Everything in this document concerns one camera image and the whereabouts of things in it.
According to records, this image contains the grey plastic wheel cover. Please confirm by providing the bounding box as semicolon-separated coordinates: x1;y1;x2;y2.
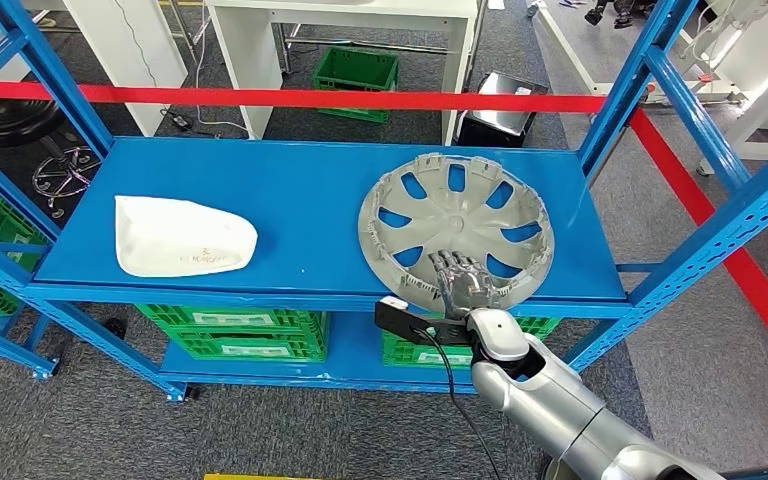
357;152;556;315

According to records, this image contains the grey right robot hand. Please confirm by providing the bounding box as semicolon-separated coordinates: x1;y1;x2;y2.
427;249;503;321

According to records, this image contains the chrome stanchion post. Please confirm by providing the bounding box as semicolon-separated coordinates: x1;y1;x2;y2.
584;112;632;188

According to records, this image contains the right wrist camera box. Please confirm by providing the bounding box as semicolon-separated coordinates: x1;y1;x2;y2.
374;295;475;348

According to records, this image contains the blue metal shelf rack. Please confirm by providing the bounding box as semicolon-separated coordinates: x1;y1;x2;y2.
0;0;768;404
0;221;62;381

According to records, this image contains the red barrier belt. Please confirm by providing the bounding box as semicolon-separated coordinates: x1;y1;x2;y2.
627;107;768;387
0;80;607;115

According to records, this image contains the white floor cable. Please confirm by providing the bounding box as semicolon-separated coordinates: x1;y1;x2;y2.
193;18;251;137

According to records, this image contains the black round stool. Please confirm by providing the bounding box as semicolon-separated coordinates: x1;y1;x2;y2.
0;97;104;221

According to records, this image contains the white table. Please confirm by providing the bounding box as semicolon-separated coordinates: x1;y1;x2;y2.
205;0;479;148

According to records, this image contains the white plastic part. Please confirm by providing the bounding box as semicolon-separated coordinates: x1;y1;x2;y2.
113;194;259;279

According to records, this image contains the white cabinet panel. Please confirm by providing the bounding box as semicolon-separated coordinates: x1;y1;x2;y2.
61;0;190;138

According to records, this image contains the black power adapter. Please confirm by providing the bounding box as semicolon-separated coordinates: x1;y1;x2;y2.
160;107;194;132

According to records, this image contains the black bin with steel lid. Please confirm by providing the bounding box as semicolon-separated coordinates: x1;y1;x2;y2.
455;70;550;149

